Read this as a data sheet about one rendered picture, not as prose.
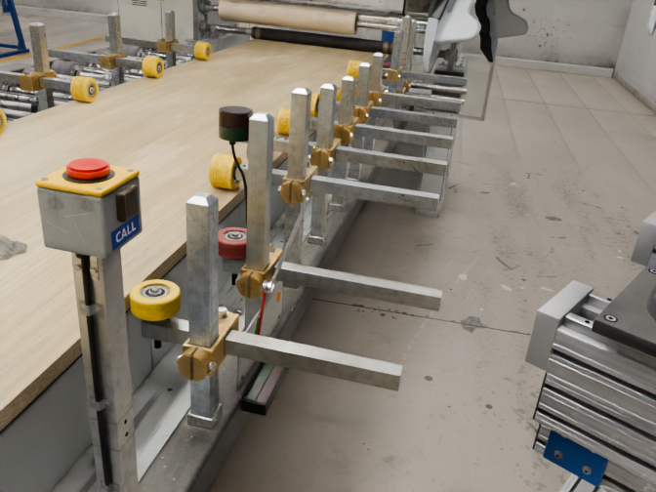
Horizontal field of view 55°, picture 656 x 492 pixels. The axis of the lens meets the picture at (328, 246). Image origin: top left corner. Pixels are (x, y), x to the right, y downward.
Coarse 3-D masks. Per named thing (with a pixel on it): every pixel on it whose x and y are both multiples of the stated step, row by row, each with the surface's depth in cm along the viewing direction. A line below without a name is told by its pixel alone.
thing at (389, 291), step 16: (240, 272) 125; (288, 272) 123; (304, 272) 122; (320, 272) 122; (336, 272) 123; (320, 288) 122; (336, 288) 122; (352, 288) 121; (368, 288) 120; (384, 288) 119; (400, 288) 119; (416, 288) 119; (400, 304) 120; (416, 304) 119; (432, 304) 118
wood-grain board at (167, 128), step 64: (192, 64) 281; (256, 64) 293; (320, 64) 306; (64, 128) 181; (128, 128) 186; (192, 128) 191; (0, 192) 135; (192, 192) 144; (64, 256) 112; (128, 256) 114; (0, 320) 93; (64, 320) 94; (0, 384) 80
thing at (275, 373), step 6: (276, 366) 120; (282, 366) 120; (276, 372) 119; (270, 378) 117; (276, 378) 117; (270, 384) 115; (264, 390) 113; (270, 390) 114; (258, 396) 112; (264, 396) 112; (264, 402) 111
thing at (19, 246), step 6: (0, 240) 112; (6, 240) 113; (12, 240) 113; (18, 240) 112; (0, 246) 109; (6, 246) 112; (12, 246) 112; (18, 246) 112; (24, 246) 112; (0, 252) 109; (6, 252) 110; (12, 252) 111; (24, 252) 112; (0, 258) 109
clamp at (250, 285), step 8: (272, 256) 125; (280, 256) 127; (272, 264) 122; (248, 272) 118; (256, 272) 118; (264, 272) 118; (272, 272) 123; (240, 280) 118; (248, 280) 117; (256, 280) 117; (264, 280) 119; (240, 288) 118; (248, 288) 118; (256, 288) 118; (248, 296) 119; (256, 296) 118
